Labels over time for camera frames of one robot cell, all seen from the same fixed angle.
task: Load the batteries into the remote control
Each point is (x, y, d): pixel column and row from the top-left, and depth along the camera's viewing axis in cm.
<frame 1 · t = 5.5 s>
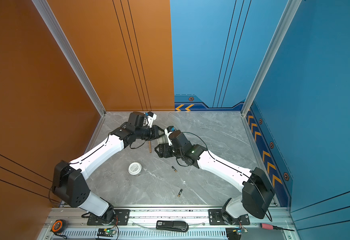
left hand: (165, 131, 80), fingers closed
right hand: (159, 148, 77), fingers open
black AAA battery upper: (173, 168, 91), on the table
black AAA battery lower: (180, 192, 82), on the table

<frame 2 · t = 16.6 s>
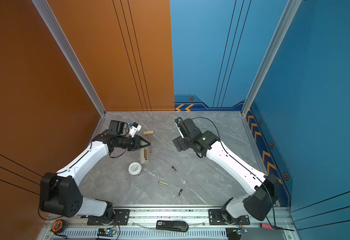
left hand: (148, 143, 81), fingers closed
right hand: (182, 138, 78), fingers open
the named things where they were.

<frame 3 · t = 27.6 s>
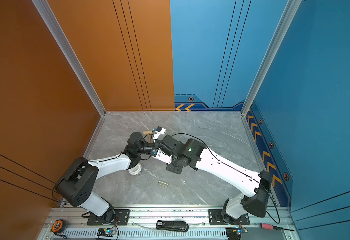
left hand: (174, 149, 73), fingers closed
right hand: (170, 161, 70), fingers closed
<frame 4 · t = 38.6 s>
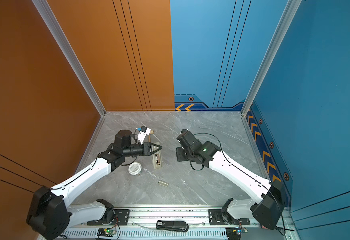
left hand: (160, 147, 75), fingers closed
right hand: (176, 153, 75), fingers closed
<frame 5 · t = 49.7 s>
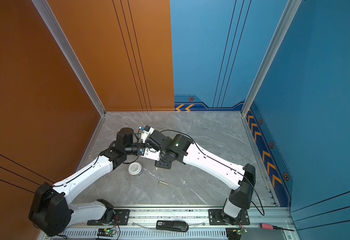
left hand: (164, 148, 72), fingers closed
right hand: (159, 156, 71), fingers open
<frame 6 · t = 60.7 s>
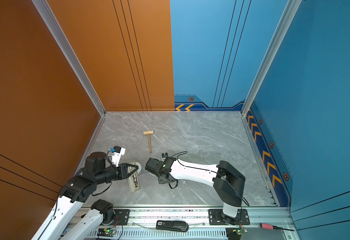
left hand: (137, 167, 70), fingers closed
right hand: (164, 179, 80), fingers closed
wooden mallet: (149, 132, 107), point 2 cm above the table
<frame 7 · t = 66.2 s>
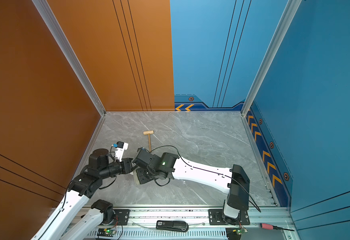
left hand: (140, 161, 72), fingers closed
right hand: (138, 177, 68), fingers closed
